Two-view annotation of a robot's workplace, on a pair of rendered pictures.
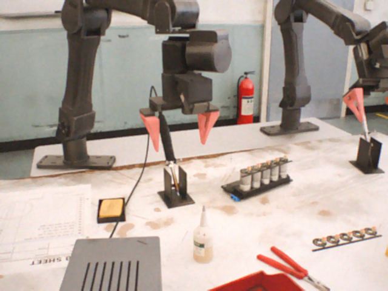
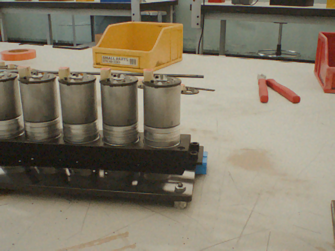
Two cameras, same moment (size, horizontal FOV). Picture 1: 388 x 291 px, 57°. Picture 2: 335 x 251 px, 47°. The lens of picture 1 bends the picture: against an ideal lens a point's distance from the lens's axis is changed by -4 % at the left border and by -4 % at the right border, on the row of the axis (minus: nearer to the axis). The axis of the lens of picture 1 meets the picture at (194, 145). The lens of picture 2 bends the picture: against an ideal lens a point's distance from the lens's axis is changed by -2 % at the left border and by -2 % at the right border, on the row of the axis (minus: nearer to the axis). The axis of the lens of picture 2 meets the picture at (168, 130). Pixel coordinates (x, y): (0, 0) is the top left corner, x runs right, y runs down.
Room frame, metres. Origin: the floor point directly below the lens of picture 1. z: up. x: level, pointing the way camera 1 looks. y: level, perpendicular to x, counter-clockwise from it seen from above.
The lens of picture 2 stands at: (0.90, 0.05, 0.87)
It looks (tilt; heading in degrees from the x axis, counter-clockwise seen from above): 21 degrees down; 221
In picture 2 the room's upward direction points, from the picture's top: straight up
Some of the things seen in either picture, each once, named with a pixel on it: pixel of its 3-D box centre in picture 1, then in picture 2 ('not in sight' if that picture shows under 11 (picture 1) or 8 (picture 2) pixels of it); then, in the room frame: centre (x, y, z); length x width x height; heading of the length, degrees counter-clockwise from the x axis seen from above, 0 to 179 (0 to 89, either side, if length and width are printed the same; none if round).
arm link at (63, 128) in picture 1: (75, 126); not in sight; (0.89, 0.30, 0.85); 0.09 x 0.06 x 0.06; 143
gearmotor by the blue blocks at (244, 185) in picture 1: (245, 181); (162, 117); (0.72, -0.11, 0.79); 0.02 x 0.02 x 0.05
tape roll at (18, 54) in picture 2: not in sight; (18, 54); (0.56, -0.59, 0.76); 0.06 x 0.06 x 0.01
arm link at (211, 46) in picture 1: (196, 36); not in sight; (0.67, 0.00, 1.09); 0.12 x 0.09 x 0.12; 53
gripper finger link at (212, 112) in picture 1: (196, 122); not in sight; (0.70, 0.00, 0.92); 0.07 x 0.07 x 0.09; 22
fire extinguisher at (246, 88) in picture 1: (245, 100); not in sight; (3.47, -0.50, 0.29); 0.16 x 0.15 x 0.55; 109
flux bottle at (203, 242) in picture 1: (203, 232); not in sight; (0.51, -0.02, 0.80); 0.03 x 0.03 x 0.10
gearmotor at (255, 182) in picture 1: (254, 177); (120, 115); (0.73, -0.13, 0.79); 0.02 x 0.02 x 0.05
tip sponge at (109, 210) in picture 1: (111, 209); not in sight; (0.65, 0.16, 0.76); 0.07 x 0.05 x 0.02; 10
